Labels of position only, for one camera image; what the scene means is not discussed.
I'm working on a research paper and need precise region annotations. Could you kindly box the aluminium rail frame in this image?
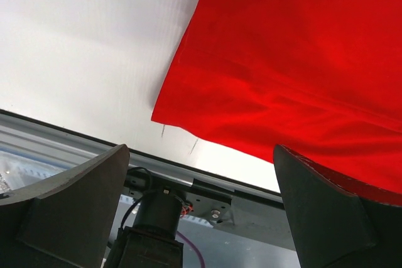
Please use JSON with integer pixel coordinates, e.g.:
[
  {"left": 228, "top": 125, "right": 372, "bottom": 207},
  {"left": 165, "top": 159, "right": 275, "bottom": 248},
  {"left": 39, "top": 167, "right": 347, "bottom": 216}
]
[{"left": 1, "top": 110, "right": 284, "bottom": 210}]

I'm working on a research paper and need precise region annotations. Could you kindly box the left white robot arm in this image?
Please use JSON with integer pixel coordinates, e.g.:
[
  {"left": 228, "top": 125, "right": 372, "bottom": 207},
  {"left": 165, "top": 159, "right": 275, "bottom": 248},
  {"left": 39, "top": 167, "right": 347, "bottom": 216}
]
[{"left": 1, "top": 145, "right": 401, "bottom": 267}]

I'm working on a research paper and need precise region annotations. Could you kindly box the red t shirt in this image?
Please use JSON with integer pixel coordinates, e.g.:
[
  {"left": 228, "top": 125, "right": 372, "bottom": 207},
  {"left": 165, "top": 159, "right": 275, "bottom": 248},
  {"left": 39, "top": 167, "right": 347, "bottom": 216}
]
[{"left": 151, "top": 0, "right": 401, "bottom": 192}]

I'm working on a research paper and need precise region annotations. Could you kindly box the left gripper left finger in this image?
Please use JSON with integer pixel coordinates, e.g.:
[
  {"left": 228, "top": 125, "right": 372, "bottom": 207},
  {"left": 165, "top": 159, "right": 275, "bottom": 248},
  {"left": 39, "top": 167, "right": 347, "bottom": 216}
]
[{"left": 1, "top": 144, "right": 130, "bottom": 267}]

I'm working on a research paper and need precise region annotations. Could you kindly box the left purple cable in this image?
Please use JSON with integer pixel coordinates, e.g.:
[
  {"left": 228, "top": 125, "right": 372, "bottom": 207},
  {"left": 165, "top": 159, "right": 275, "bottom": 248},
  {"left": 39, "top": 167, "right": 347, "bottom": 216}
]
[{"left": 175, "top": 230, "right": 208, "bottom": 268}]

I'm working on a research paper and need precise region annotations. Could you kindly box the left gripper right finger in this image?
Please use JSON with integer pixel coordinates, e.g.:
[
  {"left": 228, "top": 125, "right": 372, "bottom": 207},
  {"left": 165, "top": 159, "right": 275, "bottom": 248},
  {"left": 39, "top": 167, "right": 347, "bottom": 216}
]
[{"left": 273, "top": 145, "right": 401, "bottom": 267}]

